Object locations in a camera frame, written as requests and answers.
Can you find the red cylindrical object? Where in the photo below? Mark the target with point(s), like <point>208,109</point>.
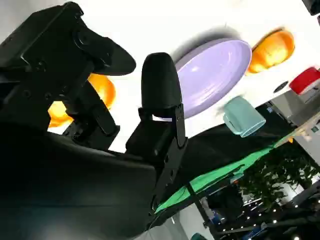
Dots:
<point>305,80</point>

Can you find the orange white toy bread roll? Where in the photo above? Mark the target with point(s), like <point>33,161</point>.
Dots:
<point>272,52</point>
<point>107,90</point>

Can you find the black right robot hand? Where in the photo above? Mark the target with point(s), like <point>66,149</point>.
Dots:
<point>62,180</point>

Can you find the green cloth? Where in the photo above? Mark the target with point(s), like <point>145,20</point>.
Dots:
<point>207,180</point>

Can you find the green leafy plant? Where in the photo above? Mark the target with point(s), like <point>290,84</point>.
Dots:
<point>270,175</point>

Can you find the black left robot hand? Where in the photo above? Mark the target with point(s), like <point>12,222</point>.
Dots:
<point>313,6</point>

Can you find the pale green mug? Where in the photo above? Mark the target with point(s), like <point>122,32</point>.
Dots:
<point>247,115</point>

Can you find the black backdrop cloth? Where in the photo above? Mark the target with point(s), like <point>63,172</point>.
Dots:
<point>220,147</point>

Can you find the black round table grommet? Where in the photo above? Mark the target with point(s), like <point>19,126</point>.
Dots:
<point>280,87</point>

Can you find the lilac plate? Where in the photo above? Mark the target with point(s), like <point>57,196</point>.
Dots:
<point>212,75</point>

